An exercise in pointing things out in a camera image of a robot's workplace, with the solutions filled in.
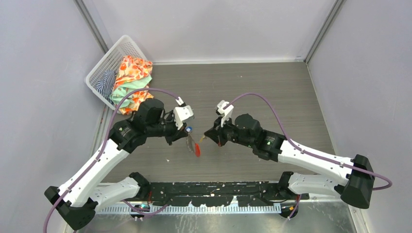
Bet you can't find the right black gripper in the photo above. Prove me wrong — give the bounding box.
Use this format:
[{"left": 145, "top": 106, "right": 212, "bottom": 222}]
[{"left": 206, "top": 113, "right": 255, "bottom": 148}]

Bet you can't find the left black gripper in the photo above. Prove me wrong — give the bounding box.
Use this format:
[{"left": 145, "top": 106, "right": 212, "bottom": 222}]
[{"left": 146, "top": 109, "right": 189, "bottom": 145}]

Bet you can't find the red handled metal keyring holder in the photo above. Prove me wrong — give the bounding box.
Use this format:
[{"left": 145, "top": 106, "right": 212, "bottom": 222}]
[{"left": 187, "top": 135, "right": 201, "bottom": 157}]

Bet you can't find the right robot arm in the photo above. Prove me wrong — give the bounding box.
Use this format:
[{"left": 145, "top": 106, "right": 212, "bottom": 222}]
[{"left": 204, "top": 114, "right": 375, "bottom": 209}]

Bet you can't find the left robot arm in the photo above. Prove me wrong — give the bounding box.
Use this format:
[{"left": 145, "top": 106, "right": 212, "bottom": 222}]
[{"left": 45, "top": 99, "right": 194, "bottom": 231}]

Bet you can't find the mint green cloth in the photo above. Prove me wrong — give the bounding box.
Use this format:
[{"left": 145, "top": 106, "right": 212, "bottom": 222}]
[{"left": 109, "top": 75, "right": 153, "bottom": 109}]

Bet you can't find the orange floral cloth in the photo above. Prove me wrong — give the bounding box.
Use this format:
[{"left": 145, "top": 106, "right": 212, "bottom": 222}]
[{"left": 115, "top": 55, "right": 153, "bottom": 115}]

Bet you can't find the blue striped cloth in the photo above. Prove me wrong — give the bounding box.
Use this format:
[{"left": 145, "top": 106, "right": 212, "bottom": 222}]
[{"left": 96, "top": 70, "right": 116, "bottom": 105}]

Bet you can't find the white plastic basket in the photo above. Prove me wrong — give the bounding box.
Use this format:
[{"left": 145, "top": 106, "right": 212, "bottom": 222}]
[{"left": 85, "top": 35, "right": 148, "bottom": 110}]

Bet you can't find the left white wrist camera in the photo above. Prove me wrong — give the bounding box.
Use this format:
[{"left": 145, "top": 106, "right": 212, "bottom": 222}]
[{"left": 173, "top": 105, "right": 194, "bottom": 130}]

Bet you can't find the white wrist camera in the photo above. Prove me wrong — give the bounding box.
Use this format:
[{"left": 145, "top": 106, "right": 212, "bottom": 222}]
[
  {"left": 216, "top": 100, "right": 234, "bottom": 127},
  {"left": 173, "top": 105, "right": 194, "bottom": 130}
]

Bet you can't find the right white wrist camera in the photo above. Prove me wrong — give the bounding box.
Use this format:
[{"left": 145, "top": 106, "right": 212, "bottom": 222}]
[{"left": 216, "top": 100, "right": 234, "bottom": 127}]

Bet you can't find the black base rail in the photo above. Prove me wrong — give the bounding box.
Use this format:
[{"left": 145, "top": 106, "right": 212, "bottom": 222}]
[{"left": 128, "top": 181, "right": 309, "bottom": 208}]

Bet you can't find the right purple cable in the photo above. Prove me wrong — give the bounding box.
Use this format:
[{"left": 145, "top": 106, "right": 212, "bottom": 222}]
[{"left": 223, "top": 93, "right": 393, "bottom": 191}]

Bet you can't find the purple cable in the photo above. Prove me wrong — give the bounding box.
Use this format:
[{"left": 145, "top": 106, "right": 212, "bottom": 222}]
[
  {"left": 42, "top": 88, "right": 185, "bottom": 233},
  {"left": 223, "top": 93, "right": 393, "bottom": 191}
]

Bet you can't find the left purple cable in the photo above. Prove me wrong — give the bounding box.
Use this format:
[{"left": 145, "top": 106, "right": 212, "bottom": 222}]
[{"left": 42, "top": 88, "right": 185, "bottom": 233}]

